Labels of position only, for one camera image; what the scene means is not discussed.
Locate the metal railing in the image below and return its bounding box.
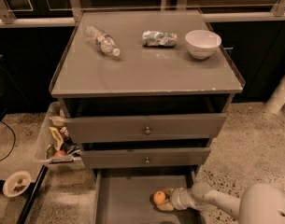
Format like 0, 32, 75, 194
0, 0, 285, 27

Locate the white ceramic bowl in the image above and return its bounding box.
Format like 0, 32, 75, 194
185, 30, 221, 60

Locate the grey drawer cabinet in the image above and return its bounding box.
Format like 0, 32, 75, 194
49, 10, 246, 224

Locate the grey top drawer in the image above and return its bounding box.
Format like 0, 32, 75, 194
64, 113, 226, 143

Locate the yellow snack packet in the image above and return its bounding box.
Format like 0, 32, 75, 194
50, 127, 64, 150

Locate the orange fruit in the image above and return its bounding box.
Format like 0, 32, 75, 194
153, 190, 166, 205

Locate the clear plastic water bottle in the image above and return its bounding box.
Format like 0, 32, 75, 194
85, 25, 121, 57

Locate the crumpled silver snack bag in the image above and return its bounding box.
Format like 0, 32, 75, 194
142, 31, 177, 48

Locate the grey drawer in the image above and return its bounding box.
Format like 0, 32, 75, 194
81, 147, 210, 169
93, 167, 203, 224
64, 113, 226, 143

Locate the red round item in bin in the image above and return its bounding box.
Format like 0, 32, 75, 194
54, 150, 66, 157

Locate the grey bottom drawer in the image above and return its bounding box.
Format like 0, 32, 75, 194
93, 167, 203, 224

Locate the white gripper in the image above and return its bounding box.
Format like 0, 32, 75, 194
157, 188, 192, 212

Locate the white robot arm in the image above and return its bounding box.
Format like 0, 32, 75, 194
153, 75, 285, 224

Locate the grey middle drawer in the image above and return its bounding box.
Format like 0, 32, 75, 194
81, 147, 210, 169

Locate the black floor cable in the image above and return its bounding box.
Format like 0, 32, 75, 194
0, 117, 17, 166

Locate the clear plastic storage bin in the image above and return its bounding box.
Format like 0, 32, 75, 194
34, 102, 84, 172

